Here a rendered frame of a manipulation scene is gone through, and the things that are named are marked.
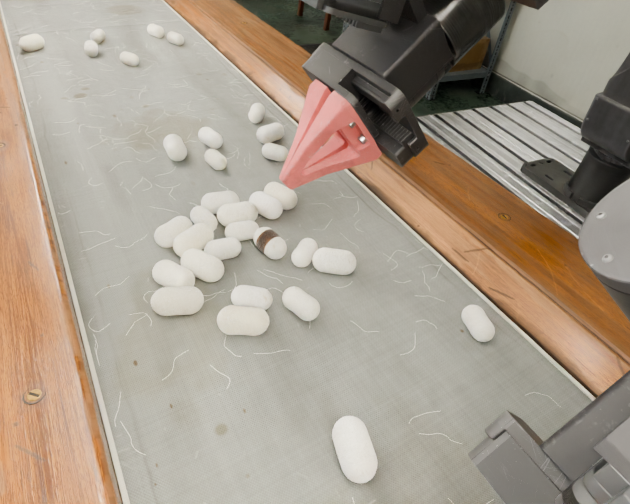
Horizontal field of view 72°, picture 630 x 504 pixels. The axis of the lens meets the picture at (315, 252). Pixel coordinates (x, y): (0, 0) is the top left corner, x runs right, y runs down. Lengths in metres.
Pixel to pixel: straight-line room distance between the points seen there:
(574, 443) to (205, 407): 0.21
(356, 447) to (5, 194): 0.36
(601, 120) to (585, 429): 0.49
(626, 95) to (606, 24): 1.99
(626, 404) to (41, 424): 0.28
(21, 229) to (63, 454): 0.20
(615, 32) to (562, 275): 2.23
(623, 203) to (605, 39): 2.44
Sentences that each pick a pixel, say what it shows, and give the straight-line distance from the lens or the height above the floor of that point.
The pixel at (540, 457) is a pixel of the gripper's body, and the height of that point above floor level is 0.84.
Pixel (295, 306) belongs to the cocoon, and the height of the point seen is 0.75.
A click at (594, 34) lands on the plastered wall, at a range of 2.66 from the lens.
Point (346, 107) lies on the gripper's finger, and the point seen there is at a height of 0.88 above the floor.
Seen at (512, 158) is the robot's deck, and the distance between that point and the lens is 0.79.
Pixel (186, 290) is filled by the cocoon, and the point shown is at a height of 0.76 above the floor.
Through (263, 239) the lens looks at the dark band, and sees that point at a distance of 0.38.
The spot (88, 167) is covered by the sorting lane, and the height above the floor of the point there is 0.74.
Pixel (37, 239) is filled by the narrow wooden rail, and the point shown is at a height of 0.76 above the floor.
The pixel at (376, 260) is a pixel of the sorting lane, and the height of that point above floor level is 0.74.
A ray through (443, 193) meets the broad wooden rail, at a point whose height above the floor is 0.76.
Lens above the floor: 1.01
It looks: 43 degrees down
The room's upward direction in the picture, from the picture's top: 7 degrees clockwise
